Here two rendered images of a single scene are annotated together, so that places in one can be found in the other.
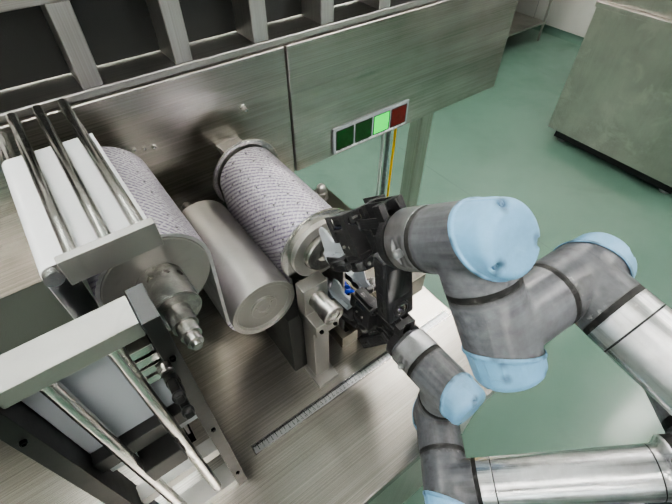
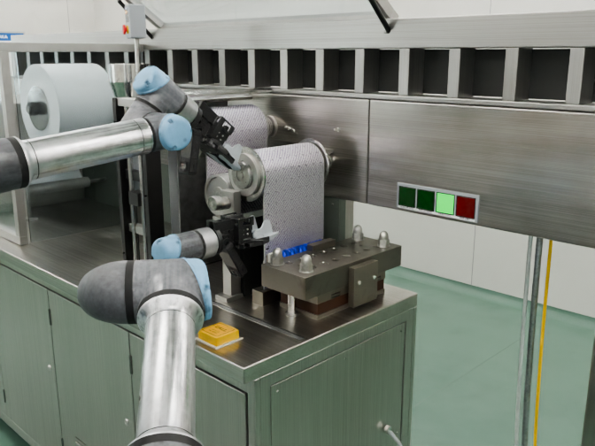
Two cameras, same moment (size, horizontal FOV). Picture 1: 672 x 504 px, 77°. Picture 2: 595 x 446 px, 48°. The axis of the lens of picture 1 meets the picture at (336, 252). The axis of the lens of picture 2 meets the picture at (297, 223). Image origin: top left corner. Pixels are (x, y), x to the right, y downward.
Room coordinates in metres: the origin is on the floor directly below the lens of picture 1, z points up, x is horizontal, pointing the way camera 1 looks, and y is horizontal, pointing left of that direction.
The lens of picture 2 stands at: (0.36, -1.72, 1.56)
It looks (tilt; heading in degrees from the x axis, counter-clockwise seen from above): 14 degrees down; 81
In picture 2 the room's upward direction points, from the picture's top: straight up
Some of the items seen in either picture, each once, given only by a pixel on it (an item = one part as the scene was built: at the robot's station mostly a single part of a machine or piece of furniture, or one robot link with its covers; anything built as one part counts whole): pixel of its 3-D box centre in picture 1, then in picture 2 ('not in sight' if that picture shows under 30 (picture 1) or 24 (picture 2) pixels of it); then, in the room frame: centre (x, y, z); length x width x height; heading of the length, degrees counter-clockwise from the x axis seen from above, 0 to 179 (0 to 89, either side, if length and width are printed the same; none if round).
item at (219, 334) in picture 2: not in sight; (218, 334); (0.40, -0.24, 0.91); 0.07 x 0.07 x 0.02; 37
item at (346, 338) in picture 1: (314, 298); (294, 285); (0.63, 0.05, 0.92); 0.28 x 0.04 x 0.04; 37
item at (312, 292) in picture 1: (320, 336); (227, 245); (0.44, 0.03, 1.05); 0.06 x 0.05 x 0.31; 37
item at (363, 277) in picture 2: not in sight; (364, 283); (0.80, -0.09, 0.96); 0.10 x 0.03 x 0.11; 37
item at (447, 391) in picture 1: (446, 385); (177, 250); (0.31, -0.18, 1.11); 0.11 x 0.08 x 0.09; 37
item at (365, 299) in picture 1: (383, 316); (228, 234); (0.44, -0.09, 1.12); 0.12 x 0.08 x 0.09; 37
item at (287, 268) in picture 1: (318, 245); (246, 174); (0.50, 0.03, 1.25); 0.15 x 0.01 x 0.15; 127
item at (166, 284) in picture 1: (168, 296); not in sight; (0.33, 0.21, 1.33); 0.06 x 0.06 x 0.06; 37
